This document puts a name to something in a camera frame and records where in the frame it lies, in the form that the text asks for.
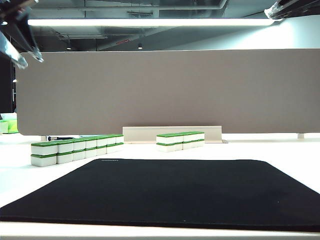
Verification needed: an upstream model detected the bright green object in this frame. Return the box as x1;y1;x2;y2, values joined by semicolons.
8;119;19;134

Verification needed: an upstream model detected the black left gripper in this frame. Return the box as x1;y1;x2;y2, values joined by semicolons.
0;0;45;70

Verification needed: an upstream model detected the brown desk partition panel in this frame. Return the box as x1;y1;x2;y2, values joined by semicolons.
15;48;320;137

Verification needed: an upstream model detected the white green box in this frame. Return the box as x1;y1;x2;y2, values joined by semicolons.
0;120;10;136

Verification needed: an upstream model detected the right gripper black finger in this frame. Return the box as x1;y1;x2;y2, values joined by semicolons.
273;0;320;10
264;3;320;20

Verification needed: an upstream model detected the black pen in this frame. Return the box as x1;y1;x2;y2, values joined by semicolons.
48;135;75;141

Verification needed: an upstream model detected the grey ceiling duct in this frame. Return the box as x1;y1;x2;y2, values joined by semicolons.
83;0;229;19

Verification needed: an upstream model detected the black table mat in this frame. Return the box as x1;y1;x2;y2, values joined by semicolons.
0;159;320;233

